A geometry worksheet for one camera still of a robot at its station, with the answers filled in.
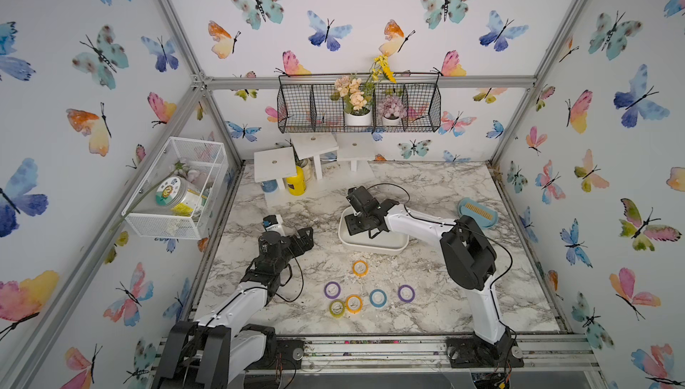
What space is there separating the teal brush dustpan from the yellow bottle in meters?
0.62

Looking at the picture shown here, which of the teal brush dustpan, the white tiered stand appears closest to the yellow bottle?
the white tiered stand

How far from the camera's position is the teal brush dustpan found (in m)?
1.03
